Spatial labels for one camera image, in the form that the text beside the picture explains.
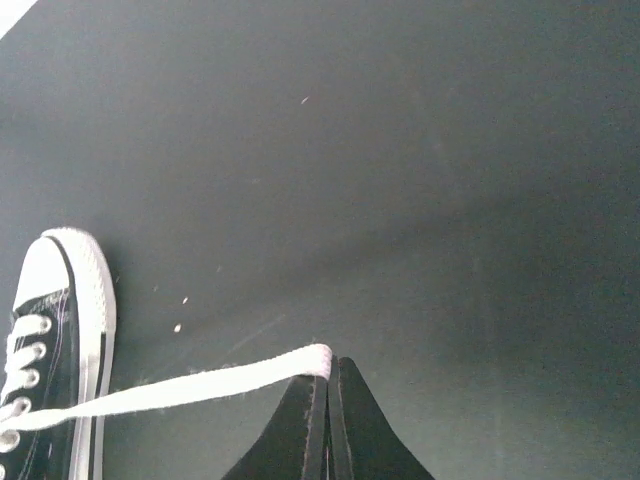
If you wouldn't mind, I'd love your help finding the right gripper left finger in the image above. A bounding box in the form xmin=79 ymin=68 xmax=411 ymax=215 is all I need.
xmin=224 ymin=376 xmax=328 ymax=480

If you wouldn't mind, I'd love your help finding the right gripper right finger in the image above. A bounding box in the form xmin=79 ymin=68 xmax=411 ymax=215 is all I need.
xmin=327 ymin=357 xmax=433 ymax=480

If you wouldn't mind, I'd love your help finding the white shoelace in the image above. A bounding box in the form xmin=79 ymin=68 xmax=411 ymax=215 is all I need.
xmin=1 ymin=344 xmax=333 ymax=453

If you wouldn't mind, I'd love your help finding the black sneaker white sole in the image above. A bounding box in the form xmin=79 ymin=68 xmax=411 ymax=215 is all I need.
xmin=1 ymin=227 xmax=117 ymax=479

